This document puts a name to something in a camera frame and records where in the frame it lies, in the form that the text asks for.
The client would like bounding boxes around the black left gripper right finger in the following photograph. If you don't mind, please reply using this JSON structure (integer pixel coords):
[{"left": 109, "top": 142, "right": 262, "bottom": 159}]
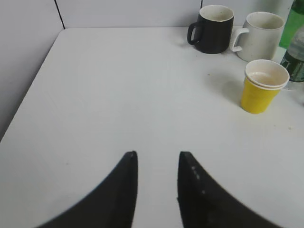
[{"left": 177, "top": 152, "right": 276, "bottom": 228}]

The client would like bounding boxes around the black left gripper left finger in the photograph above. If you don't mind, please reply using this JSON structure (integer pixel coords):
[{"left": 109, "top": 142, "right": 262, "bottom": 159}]
[{"left": 42, "top": 151, "right": 138, "bottom": 228}]

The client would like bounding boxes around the yellow paper cup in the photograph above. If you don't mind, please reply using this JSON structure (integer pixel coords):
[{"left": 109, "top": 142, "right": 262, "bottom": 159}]
[{"left": 240, "top": 59, "right": 290, "bottom": 114}]

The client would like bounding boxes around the clear water bottle green label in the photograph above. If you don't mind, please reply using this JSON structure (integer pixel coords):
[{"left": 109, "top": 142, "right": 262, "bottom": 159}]
[{"left": 280, "top": 26, "right": 304, "bottom": 83}]

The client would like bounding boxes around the white ceramic mug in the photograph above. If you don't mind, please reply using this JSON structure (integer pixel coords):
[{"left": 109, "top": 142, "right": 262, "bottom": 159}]
[{"left": 229, "top": 11, "right": 284, "bottom": 62}]

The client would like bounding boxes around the black ceramic mug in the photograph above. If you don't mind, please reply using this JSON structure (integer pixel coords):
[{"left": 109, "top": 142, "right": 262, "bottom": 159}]
[{"left": 187, "top": 5, "right": 234, "bottom": 54}]

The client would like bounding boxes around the green soda bottle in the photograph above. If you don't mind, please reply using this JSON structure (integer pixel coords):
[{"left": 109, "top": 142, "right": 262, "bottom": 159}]
[{"left": 279, "top": 0, "right": 304, "bottom": 49}]

